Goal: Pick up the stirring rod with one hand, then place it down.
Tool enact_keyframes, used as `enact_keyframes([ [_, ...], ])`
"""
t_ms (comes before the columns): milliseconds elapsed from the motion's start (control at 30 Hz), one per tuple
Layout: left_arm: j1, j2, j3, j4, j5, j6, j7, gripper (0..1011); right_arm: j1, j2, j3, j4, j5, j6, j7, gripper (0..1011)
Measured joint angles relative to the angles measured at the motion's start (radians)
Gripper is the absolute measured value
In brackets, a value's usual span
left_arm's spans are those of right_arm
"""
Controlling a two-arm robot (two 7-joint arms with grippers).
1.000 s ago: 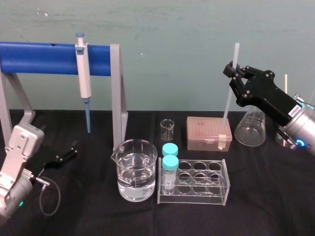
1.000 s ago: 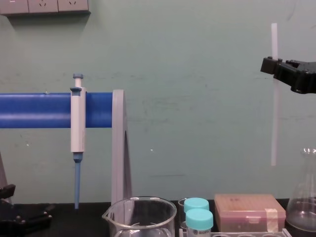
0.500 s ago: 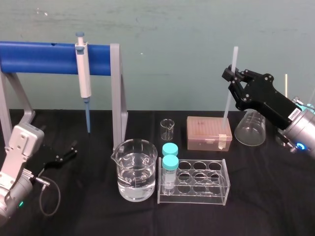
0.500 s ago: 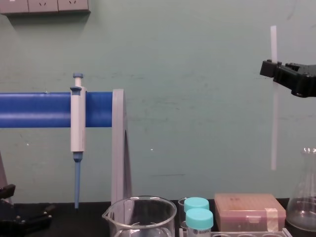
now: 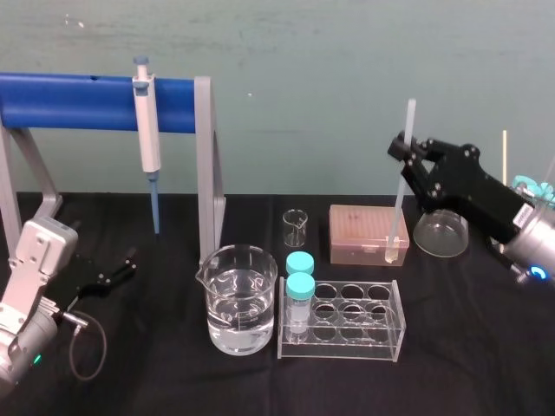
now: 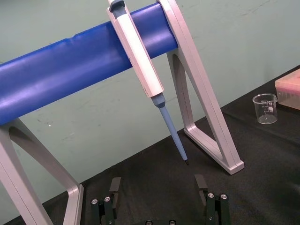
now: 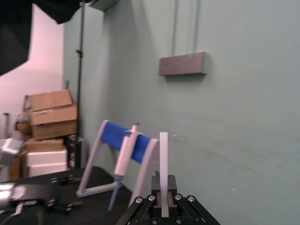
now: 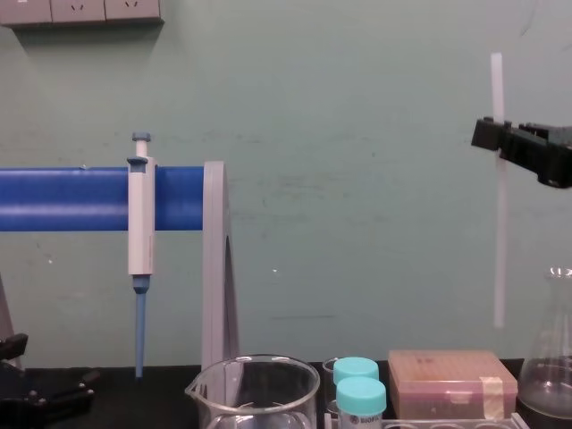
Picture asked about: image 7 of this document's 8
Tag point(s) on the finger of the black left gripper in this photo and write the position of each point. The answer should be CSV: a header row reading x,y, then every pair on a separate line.
x,y
64,206
63,180

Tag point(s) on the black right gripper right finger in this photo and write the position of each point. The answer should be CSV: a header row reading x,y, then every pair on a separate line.
x,y
172,187

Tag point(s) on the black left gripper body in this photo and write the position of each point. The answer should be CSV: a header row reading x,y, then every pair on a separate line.
x,y
35,193

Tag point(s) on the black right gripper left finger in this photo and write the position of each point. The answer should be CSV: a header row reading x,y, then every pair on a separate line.
x,y
155,187

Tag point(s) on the white stirring rod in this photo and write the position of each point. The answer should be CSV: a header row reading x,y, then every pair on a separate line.
x,y
164,164

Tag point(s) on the white foam box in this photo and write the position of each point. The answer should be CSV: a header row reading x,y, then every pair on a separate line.
x,y
45,161

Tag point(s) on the black table cloth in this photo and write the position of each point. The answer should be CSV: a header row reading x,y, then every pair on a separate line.
x,y
93,211

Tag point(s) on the black crate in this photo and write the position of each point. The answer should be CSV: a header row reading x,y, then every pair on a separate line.
x,y
75,150

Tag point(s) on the flat brown cardboard box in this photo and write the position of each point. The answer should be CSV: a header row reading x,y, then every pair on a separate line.
x,y
43,143

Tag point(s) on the white pipette with blue tip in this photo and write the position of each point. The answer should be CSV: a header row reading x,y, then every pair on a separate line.
x,y
123,159

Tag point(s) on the grey and blue pipette stand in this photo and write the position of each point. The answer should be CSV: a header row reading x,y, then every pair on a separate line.
x,y
138,146

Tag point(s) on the open brown cardboard box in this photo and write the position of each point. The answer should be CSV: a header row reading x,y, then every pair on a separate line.
x,y
52,114

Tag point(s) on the clear plastic bag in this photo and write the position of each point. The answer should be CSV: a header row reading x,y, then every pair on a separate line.
x,y
23,123

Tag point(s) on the black light stand pole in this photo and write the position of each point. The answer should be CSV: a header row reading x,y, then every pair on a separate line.
x,y
80,70

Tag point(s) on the black softbox cloth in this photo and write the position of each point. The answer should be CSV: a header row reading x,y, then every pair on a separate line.
x,y
14,30

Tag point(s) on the grey wall-mounted box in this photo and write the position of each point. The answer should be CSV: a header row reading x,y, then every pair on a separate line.
x,y
181,64

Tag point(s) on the pale wall conduit pipe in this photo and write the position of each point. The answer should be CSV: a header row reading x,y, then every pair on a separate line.
x,y
197,25
175,25

